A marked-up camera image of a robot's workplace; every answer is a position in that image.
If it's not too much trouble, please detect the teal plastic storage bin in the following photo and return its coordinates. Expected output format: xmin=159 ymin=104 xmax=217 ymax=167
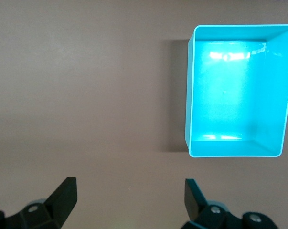
xmin=184 ymin=23 xmax=288 ymax=158

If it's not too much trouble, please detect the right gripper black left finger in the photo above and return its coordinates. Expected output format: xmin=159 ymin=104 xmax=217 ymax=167
xmin=0 ymin=177 xmax=78 ymax=229

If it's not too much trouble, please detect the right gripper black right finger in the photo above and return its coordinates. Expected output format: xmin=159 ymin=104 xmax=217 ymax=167
xmin=181 ymin=178 xmax=278 ymax=229

